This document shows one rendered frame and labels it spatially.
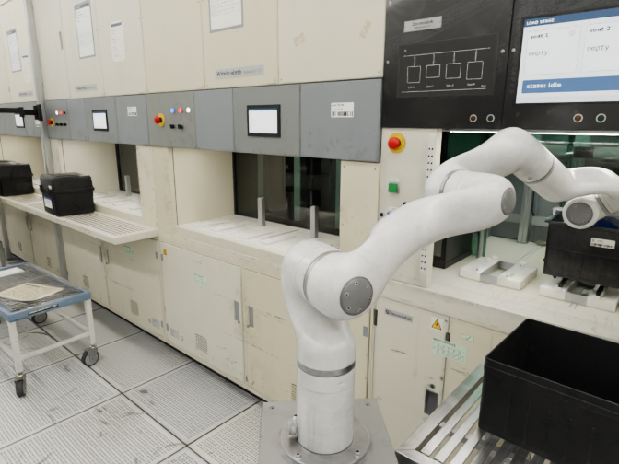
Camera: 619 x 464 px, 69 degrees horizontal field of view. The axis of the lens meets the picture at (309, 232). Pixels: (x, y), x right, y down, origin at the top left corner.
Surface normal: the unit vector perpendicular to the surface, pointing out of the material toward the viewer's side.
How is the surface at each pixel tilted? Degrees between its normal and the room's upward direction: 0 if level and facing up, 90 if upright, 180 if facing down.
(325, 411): 90
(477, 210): 102
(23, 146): 90
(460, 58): 90
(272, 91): 90
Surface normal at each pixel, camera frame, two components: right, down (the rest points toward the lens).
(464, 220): -0.11, 0.47
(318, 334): -0.09, -0.73
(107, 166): 0.75, 0.16
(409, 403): -0.66, 0.18
